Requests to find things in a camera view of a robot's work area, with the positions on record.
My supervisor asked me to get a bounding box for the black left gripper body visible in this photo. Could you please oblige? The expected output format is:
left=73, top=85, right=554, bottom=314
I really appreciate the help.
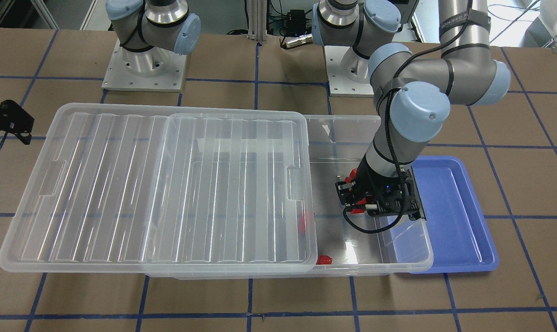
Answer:
left=355, top=168, right=426, bottom=221

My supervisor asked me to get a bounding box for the red block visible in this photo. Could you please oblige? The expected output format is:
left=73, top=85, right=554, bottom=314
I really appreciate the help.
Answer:
left=349, top=197, right=377, bottom=214
left=316, top=255, right=333, bottom=265
left=344, top=168, right=358, bottom=183

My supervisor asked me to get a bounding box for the clear plastic box lid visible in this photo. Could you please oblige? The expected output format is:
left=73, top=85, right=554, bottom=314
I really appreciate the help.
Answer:
left=0, top=103, right=318, bottom=278

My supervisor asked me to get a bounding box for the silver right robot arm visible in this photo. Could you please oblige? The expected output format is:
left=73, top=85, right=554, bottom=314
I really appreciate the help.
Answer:
left=0, top=0, right=202, bottom=145

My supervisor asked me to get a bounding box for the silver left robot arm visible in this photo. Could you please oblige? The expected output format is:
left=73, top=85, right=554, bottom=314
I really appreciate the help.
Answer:
left=312, top=0, right=511, bottom=220

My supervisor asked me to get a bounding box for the clear plastic storage box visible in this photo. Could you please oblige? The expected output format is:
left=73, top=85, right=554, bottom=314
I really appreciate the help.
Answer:
left=145, top=114, right=434, bottom=280

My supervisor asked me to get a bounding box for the blue plastic tray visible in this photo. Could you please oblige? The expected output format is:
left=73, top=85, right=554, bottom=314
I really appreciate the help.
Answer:
left=392, top=156, right=499, bottom=274

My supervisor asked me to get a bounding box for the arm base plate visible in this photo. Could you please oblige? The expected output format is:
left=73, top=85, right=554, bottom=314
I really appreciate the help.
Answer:
left=101, top=40, right=188, bottom=92
left=324, top=46, right=374, bottom=97

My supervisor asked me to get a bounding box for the aluminium frame post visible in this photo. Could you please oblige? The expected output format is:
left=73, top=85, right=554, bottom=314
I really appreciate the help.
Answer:
left=245, top=0, right=269, bottom=44

